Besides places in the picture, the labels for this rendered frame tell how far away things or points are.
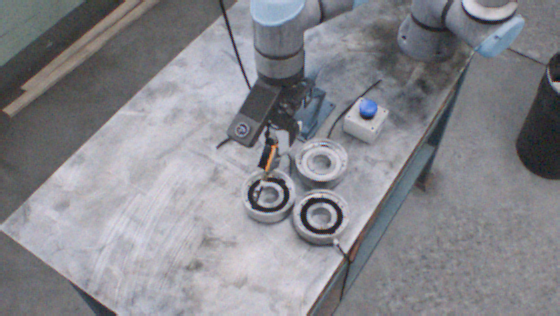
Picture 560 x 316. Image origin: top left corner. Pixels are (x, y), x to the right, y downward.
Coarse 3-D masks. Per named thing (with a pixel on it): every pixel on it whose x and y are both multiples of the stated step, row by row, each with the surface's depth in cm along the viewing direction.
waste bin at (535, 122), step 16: (544, 80) 190; (544, 96) 190; (528, 112) 209; (544, 112) 192; (528, 128) 207; (544, 128) 197; (528, 144) 210; (544, 144) 201; (528, 160) 214; (544, 160) 207; (544, 176) 214
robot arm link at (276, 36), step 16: (256, 0) 73; (272, 0) 72; (288, 0) 72; (304, 0) 74; (256, 16) 75; (272, 16) 74; (288, 16) 74; (304, 16) 76; (320, 16) 78; (256, 32) 78; (272, 32) 76; (288, 32) 76; (304, 32) 79; (256, 48) 81; (272, 48) 78; (288, 48) 79
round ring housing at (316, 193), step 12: (312, 192) 108; (324, 192) 109; (300, 204) 108; (324, 204) 108; (312, 216) 109; (348, 216) 105; (300, 228) 104; (324, 228) 105; (312, 240) 104; (324, 240) 104
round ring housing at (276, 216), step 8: (256, 176) 111; (272, 176) 111; (280, 176) 111; (288, 176) 110; (248, 184) 110; (272, 184) 110; (288, 184) 110; (264, 192) 111; (272, 192) 112; (280, 192) 109; (296, 192) 108; (248, 200) 108; (280, 200) 108; (248, 208) 106; (288, 208) 106; (256, 216) 106; (264, 216) 105; (272, 216) 105; (280, 216) 106
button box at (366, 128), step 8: (352, 112) 119; (360, 112) 118; (384, 112) 119; (344, 120) 119; (352, 120) 118; (360, 120) 118; (368, 120) 118; (376, 120) 118; (384, 120) 120; (344, 128) 121; (352, 128) 119; (360, 128) 118; (368, 128) 117; (376, 128) 117; (360, 136) 120; (368, 136) 118; (376, 136) 120
